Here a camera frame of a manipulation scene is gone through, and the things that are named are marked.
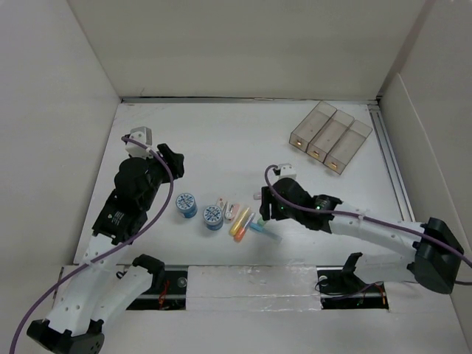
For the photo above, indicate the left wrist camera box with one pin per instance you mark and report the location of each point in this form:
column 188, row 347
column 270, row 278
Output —
column 142, row 135

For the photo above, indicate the right blue slime jar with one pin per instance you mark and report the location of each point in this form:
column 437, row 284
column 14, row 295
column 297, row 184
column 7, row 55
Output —
column 213, row 217

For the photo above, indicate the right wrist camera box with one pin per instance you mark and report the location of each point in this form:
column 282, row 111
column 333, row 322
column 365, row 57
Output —
column 285, row 171

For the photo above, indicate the blue slime jar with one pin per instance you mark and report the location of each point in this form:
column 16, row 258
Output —
column 213, row 217
column 186, row 205

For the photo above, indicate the blue highlighter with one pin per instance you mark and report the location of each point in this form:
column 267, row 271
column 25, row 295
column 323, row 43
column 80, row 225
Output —
column 263, row 231

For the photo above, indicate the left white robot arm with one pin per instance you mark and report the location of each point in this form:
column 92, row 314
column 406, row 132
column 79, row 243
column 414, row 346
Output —
column 76, row 324

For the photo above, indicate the left blue slime jar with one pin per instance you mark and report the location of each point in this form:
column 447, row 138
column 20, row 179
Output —
column 186, row 205

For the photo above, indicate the white staple box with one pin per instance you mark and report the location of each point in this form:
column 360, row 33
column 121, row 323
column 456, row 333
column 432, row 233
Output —
column 222, row 203

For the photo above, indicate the pink mini stapler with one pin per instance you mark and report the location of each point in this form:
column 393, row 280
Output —
column 230, row 211

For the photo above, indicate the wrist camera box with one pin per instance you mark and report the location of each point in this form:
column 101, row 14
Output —
column 285, row 171
column 142, row 135

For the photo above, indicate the green highlighter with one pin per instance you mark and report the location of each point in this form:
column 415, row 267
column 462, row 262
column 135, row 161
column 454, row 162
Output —
column 261, row 222

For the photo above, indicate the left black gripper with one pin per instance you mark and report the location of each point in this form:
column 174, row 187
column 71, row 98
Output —
column 175, row 158

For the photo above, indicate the aluminium rail back edge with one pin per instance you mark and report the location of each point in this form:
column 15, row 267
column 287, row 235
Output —
column 132, row 100

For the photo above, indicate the left clear organizer bin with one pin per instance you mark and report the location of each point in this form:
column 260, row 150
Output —
column 306, row 130

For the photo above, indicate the right clear organizer bin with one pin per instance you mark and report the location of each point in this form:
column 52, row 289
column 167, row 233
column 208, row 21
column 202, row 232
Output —
column 344, row 150

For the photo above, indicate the clear organizer bin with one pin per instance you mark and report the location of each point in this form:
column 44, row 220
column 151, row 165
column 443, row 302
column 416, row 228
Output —
column 323, row 142
column 306, row 130
column 344, row 150

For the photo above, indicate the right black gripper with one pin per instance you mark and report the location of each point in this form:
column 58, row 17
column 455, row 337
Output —
column 265, row 208

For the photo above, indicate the orange highlighter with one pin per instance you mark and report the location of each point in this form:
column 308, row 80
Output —
column 244, row 227

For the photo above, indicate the front black mounting rail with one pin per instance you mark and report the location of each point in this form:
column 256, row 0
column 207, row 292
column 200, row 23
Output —
column 170, row 293

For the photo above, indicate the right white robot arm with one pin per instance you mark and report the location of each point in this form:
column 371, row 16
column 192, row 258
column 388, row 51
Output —
column 427, row 253

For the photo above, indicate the middle clear organizer bin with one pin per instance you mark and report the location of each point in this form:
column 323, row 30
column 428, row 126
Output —
column 323, row 142

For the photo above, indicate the yellow highlighter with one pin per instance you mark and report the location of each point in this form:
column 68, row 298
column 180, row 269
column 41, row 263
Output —
column 238, row 221

